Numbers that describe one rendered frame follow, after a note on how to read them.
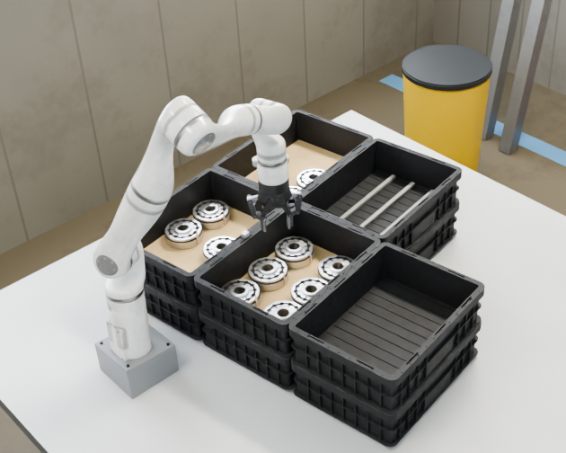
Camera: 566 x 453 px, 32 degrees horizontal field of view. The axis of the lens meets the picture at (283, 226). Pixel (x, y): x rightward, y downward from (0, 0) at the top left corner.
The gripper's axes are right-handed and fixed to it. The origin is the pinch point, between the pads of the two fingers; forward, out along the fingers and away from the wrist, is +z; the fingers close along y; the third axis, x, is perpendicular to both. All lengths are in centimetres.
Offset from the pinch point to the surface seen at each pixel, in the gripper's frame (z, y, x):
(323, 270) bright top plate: 14.3, 11.2, -2.7
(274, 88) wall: 84, 15, 222
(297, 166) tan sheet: 17, 10, 51
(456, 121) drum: 60, 83, 137
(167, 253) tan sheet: 17.2, -29.3, 15.0
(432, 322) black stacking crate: 17.5, 35.1, -23.0
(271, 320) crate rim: 7.4, -4.1, -27.3
